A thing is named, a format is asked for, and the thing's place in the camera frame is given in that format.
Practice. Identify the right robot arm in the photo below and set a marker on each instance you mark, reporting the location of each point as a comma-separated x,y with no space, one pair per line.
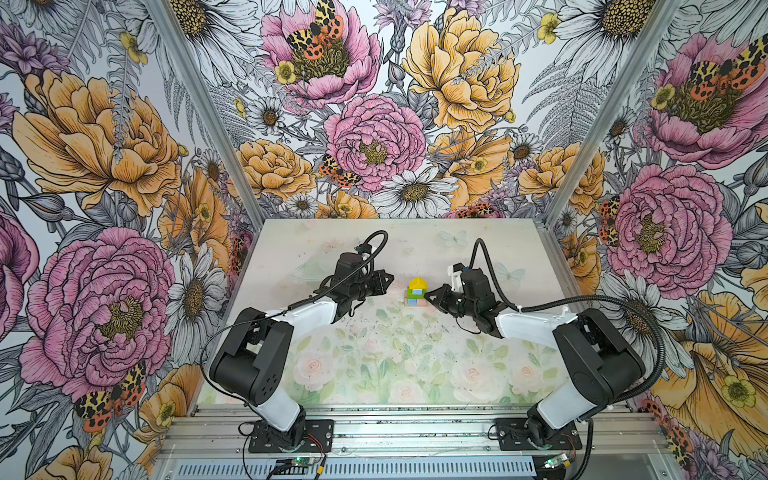
600,364

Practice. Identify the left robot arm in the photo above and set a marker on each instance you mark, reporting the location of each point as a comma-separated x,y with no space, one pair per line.
250,361

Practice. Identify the right corner aluminium post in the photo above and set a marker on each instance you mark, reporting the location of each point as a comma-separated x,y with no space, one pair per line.
660,18

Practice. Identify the left corner aluminium post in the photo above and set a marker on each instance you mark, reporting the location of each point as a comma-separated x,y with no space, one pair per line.
173,38

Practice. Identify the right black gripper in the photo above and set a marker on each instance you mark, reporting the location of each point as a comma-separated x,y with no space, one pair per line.
442,293

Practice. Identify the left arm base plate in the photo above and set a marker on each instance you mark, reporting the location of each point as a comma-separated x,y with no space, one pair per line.
309,436

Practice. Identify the vented metal grille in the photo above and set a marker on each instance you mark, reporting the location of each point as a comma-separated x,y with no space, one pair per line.
505,467

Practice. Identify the aluminium rail frame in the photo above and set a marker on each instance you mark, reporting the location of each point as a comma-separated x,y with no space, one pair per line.
217,431

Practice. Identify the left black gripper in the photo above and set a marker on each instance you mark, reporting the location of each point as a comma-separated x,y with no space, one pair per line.
381,287

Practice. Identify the green wood block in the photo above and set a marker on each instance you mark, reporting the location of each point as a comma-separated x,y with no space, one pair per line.
410,296

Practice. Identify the yellow wood block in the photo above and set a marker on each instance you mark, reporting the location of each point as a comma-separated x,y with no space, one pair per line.
418,283

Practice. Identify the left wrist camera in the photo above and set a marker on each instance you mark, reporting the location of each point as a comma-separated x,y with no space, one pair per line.
364,248

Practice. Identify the corner aluminium post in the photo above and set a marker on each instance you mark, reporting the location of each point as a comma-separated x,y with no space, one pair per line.
173,38
660,18

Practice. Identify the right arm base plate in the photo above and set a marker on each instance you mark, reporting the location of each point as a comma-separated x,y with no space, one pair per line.
512,434

